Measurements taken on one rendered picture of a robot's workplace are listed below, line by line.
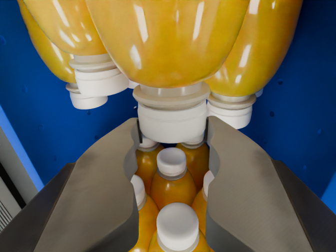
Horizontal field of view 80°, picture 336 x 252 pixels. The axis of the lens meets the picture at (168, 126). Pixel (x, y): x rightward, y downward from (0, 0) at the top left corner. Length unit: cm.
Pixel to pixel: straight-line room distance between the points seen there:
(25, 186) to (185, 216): 227
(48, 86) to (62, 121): 4
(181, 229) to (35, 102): 19
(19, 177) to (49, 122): 211
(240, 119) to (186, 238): 11
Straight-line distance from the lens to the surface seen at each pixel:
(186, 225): 20
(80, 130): 30
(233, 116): 17
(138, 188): 23
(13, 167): 229
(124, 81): 16
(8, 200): 240
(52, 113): 26
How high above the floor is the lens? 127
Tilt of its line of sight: 58 degrees down
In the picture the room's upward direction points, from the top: 175 degrees counter-clockwise
